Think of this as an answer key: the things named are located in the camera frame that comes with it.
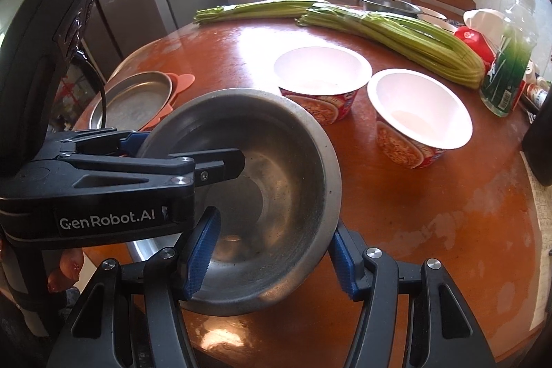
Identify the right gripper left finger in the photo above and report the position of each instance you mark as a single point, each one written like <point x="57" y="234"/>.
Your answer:
<point x="98" y="332"/>

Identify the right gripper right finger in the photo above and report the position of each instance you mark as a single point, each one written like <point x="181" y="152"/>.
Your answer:
<point x="441" y="328"/>

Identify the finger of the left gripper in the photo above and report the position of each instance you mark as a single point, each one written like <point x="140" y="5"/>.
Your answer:
<point x="104" y="142"/>
<point x="214" y="165"/>

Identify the shallow steel plate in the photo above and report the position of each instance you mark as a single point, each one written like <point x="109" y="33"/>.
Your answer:
<point x="133" y="102"/>

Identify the deep steel bowl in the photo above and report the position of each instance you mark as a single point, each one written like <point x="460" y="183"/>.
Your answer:
<point x="278" y="215"/>

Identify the red instant noodle bowl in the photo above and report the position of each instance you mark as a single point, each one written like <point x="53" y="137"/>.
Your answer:
<point x="322" y="80"/>

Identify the left hand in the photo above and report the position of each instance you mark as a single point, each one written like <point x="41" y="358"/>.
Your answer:
<point x="67" y="274"/>

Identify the pink flower silicone mat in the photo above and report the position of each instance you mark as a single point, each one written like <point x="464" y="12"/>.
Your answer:
<point x="180" y="83"/>

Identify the celery bunch far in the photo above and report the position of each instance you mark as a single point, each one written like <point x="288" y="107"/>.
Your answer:
<point x="267" y="9"/>

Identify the celery bunch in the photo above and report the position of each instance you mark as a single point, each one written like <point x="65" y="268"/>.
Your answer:
<point x="267" y="9"/>
<point x="419" y="41"/>

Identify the steel bowl at table edge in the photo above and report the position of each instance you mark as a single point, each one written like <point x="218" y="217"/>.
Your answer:
<point x="391" y="6"/>

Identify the green label plastic bottle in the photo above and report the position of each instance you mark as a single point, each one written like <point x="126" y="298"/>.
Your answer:
<point x="501" y="84"/>

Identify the celery bunch near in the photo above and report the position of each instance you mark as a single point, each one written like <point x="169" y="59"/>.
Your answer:
<point x="419" y="41"/>

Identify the small condiment jar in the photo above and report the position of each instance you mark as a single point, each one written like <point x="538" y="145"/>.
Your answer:
<point x="535" y="93"/>

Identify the red white package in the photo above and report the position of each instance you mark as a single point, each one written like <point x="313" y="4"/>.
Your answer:
<point x="482" y="32"/>

